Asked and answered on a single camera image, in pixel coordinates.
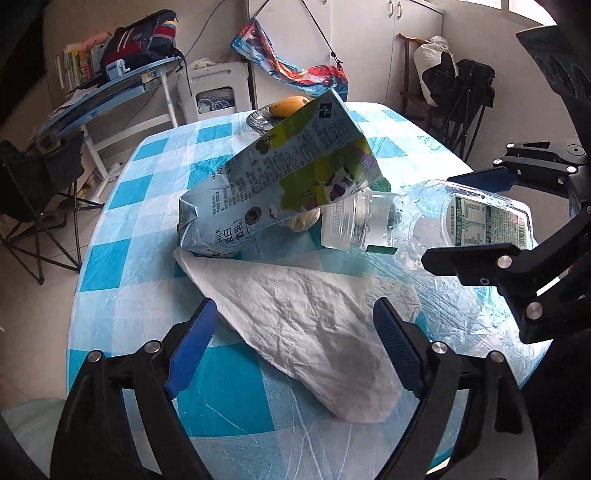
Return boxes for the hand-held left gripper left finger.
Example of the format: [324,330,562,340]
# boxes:
[50,298,219,480]

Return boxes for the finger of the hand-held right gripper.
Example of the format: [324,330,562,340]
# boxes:
[447,142,591,199]
[421,215,591,344]

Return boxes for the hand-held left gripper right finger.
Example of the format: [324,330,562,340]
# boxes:
[372,298,539,480]

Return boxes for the clear plastic bottle green label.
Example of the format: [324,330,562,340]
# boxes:
[320,179,539,271]

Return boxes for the large crinkled white paper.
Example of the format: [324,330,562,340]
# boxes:
[173,247,422,424]

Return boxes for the pale blue milk carton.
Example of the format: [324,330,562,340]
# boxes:
[178,89,392,259]

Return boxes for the table with blue checkered cloth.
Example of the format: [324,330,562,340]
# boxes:
[67,102,548,480]

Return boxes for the black folding chair with clothes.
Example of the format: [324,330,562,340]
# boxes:
[422,52,497,162]

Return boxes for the dark wooden chair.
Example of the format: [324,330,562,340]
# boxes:
[398,33,444,130]

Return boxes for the white plastic sack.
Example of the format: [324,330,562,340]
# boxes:
[413,36,455,107]

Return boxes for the pale yellow food piece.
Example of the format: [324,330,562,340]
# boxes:
[285,208,322,232]

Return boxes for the pale grey cloth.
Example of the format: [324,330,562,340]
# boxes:
[0,397,65,480]

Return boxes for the white cabinet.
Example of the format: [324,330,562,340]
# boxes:
[247,0,446,107]

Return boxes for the yellow mango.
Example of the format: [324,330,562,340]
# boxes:
[269,95,310,117]

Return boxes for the colourful printed bag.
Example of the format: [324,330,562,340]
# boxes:
[231,0,349,100]

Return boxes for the blue and white desk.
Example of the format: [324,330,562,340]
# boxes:
[36,55,185,204]

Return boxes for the white plastic stool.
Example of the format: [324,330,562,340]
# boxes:
[178,60,252,125]

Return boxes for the loose white papers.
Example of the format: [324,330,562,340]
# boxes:
[53,88,109,118]

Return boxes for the row of books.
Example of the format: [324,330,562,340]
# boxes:
[56,32,112,93]

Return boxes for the dark striped backpack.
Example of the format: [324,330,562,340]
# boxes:
[100,10,185,75]

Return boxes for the metal wire fruit bowl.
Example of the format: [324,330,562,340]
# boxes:
[246,104,289,133]

